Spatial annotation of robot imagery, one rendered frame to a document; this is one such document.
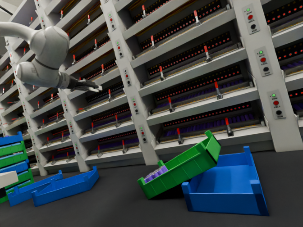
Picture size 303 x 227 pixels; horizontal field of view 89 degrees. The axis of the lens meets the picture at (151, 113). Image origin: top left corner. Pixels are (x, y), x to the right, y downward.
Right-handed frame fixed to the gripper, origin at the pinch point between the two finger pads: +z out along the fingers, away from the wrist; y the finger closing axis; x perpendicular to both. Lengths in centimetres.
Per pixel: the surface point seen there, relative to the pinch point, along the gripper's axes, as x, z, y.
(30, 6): 109, -3, -71
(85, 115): -10.7, 11.6, -29.3
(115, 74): 8.1, 8.8, 10.8
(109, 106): -10.8, 11.7, -1.9
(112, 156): -47, 17, -12
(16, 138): -18, -15, -82
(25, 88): 40, 5, -115
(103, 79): 8.9, 8.3, -0.3
